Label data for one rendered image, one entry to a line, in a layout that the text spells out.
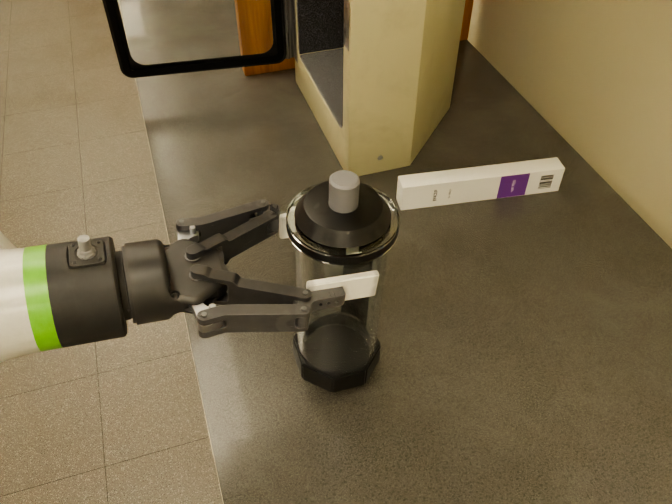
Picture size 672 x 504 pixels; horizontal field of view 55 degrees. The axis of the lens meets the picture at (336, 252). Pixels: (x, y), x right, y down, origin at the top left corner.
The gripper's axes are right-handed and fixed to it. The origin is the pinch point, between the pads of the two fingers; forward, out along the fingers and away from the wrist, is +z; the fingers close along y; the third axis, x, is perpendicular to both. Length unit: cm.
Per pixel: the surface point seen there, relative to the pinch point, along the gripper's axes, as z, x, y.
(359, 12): 14.1, -8.5, 35.1
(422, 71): 25.9, 1.5, 36.1
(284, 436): -6.0, 21.8, -6.5
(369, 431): 3.3, 20.8, -8.9
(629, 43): 56, -4, 30
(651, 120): 57, 3, 20
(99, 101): -24, 119, 233
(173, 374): -14, 117, 74
